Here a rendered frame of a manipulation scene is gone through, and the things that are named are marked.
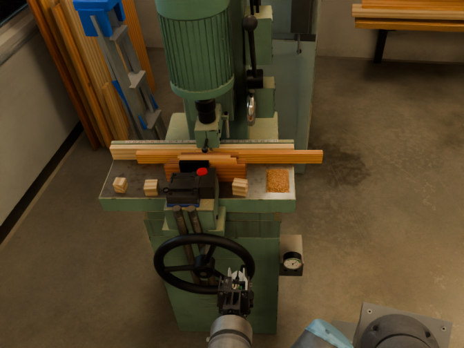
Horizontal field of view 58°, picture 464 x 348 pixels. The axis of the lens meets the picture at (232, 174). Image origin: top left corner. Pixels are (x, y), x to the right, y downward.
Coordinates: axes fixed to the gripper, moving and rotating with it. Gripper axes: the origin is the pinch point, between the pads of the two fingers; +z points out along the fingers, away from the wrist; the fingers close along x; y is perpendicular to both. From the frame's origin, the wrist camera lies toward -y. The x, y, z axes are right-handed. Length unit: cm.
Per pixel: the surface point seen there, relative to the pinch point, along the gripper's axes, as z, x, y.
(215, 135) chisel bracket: 26.5, 7.5, 30.0
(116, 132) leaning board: 168, 93, -17
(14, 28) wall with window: 143, 131, 52
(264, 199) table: 21.0, -6.8, 11.8
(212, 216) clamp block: 10.7, 7.4, 12.0
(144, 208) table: 22.3, 30.2, 7.9
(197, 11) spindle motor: 10, 8, 65
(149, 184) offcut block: 22.3, 27.7, 16.1
